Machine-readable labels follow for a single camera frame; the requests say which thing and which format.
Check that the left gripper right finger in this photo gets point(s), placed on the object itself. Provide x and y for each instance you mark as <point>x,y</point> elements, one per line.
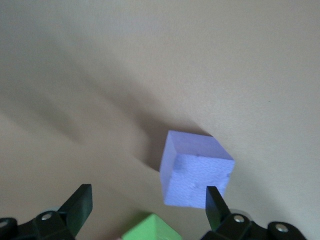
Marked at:
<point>217,212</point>

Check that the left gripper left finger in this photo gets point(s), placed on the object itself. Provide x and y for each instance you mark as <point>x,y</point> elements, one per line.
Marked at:
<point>75,210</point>

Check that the green foam cube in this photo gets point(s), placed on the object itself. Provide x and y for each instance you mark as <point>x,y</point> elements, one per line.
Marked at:
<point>152,228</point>

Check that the purple foam cube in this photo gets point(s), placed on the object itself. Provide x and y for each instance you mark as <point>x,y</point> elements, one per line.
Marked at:
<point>190,170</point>

